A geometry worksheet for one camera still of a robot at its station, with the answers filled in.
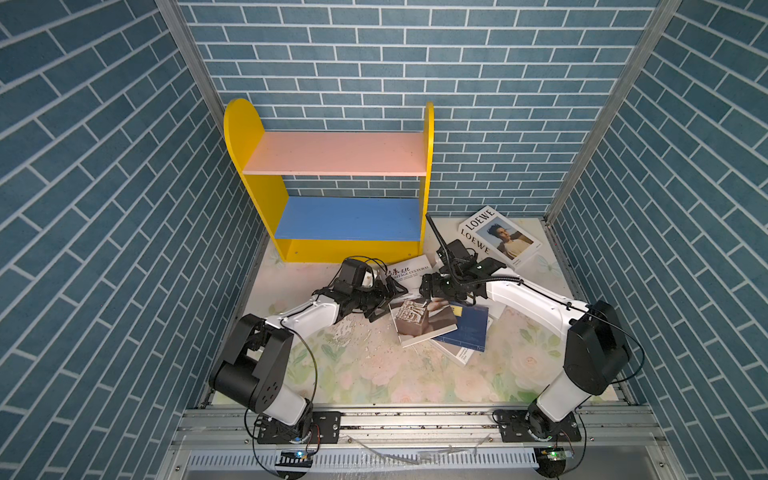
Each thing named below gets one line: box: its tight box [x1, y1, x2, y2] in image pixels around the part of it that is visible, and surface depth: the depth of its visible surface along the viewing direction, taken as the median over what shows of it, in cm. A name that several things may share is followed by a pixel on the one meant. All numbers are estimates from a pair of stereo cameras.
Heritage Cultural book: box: [386, 254, 458, 348], surface depth 86 cm
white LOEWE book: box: [458, 205, 543, 271], surface depth 114 cm
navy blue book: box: [433, 302, 489, 352], surface depth 87 cm
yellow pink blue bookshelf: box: [224, 98, 435, 263], surface depth 99 cm
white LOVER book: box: [430, 316, 494, 366], surface depth 84 cm
